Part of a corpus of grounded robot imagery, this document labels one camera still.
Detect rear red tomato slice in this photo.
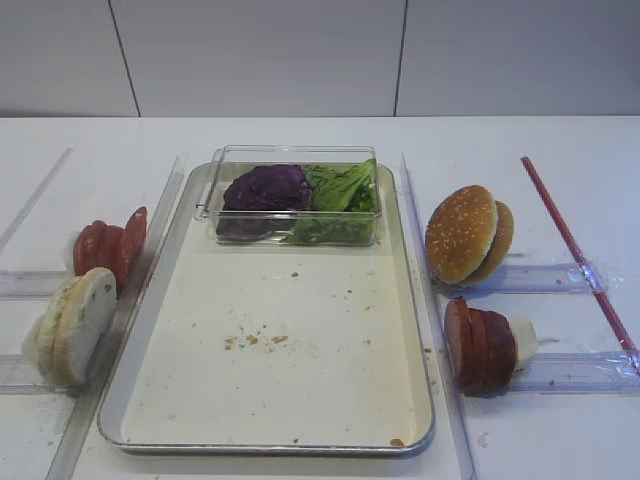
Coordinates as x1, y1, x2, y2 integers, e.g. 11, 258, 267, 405
73, 224, 100, 276

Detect rear brown meat patty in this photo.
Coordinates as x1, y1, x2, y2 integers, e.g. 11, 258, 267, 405
487, 311, 517, 389

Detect red plastic strip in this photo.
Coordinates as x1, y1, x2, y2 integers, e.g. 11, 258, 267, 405
520, 156, 639, 375

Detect long clear rail left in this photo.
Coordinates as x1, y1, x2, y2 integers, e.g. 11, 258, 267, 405
46, 155, 187, 480

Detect clear rail under tomatoes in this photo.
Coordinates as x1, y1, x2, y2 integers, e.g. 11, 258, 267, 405
0, 270, 72, 301

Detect middle brown meat patty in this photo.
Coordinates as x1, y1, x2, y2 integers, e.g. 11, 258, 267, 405
470, 308, 496, 393

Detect green lettuce leaves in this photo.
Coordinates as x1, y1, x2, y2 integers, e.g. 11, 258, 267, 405
282, 158, 379, 246

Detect clear strip far left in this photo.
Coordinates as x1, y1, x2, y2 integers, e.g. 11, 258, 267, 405
0, 147, 74, 251

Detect white pusher block right lower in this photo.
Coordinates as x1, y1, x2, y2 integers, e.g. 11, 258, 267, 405
509, 316, 538, 371

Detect clear rail under buns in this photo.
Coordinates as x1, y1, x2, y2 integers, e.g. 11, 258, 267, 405
431, 262, 639, 297

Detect clear rail under bread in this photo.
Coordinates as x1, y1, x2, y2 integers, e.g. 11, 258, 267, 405
0, 354, 78, 397

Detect purple cabbage leaf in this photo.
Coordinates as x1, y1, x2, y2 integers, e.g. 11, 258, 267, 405
216, 164, 312, 242

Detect sesame top burger bun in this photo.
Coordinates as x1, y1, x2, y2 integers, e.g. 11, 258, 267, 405
425, 185, 498, 284

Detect long clear rail right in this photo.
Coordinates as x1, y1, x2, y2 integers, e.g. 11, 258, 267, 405
399, 155, 477, 479

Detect long clear rail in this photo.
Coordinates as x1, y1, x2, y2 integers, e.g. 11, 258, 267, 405
399, 155, 477, 479
46, 155, 187, 480

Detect middle red tomato slice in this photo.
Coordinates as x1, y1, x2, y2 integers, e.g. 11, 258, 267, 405
94, 225, 124, 270

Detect clear rail under patties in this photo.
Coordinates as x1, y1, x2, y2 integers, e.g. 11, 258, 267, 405
473, 352, 639, 398

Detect large metal baking tray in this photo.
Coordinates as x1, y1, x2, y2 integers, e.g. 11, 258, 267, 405
97, 166, 435, 456

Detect clear plastic salad container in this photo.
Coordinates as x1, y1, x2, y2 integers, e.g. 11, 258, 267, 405
195, 145, 382, 247

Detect brown bottom burger bun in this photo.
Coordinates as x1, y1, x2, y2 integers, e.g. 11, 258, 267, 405
473, 201, 515, 282

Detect rear white bread slice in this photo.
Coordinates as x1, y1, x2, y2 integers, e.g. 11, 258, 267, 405
35, 276, 80, 383

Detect white bread slice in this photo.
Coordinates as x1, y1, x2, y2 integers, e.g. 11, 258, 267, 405
35, 276, 80, 383
53, 267, 117, 386

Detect front white bread slice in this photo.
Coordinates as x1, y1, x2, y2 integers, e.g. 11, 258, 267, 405
53, 267, 117, 386

